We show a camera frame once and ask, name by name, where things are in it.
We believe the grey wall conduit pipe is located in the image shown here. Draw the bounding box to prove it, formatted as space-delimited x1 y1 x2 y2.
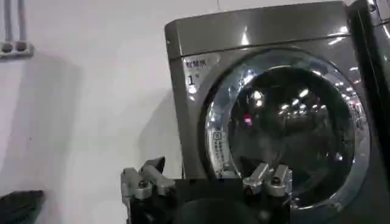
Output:
3 0 13 43
17 0 27 43

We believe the grey dryer numbered one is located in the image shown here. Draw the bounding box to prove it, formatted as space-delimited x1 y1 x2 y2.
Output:
164 1 390 224

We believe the grey dryer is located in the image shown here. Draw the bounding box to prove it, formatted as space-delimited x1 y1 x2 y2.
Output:
349 0 390 186

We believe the round glass dryer door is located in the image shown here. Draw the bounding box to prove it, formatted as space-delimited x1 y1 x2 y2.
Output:
197 47 371 211

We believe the black basket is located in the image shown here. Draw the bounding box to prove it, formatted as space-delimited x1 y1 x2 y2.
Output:
0 190 45 224

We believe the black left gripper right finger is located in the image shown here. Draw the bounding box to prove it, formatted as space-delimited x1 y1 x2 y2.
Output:
239 156 293 198

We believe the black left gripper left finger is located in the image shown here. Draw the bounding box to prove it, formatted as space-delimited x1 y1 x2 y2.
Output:
120 156 177 205

